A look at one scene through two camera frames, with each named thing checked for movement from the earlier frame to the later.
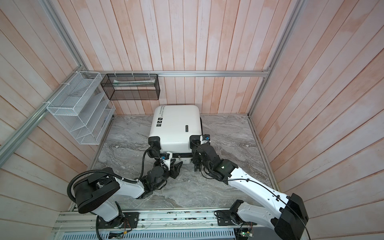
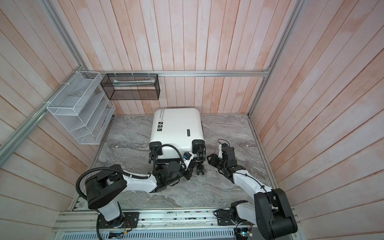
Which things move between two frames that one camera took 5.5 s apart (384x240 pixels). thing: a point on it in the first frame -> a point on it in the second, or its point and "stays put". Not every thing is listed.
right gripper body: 197,158 -> 216,161
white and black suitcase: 177,129 stays put
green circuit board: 246,234 stays put
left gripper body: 173,172 -> 187,173
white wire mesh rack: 83,108 stays put
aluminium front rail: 178,220 stays put
